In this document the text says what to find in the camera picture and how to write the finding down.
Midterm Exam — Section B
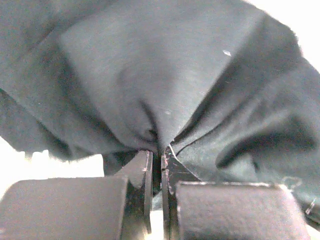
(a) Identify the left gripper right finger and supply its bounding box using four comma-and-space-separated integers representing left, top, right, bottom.
161, 147, 310, 240

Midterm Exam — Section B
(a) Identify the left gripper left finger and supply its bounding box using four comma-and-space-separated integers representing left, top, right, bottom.
0, 150, 153, 240

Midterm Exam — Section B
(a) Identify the black t-shirt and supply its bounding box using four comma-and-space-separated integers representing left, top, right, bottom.
0, 0, 320, 221

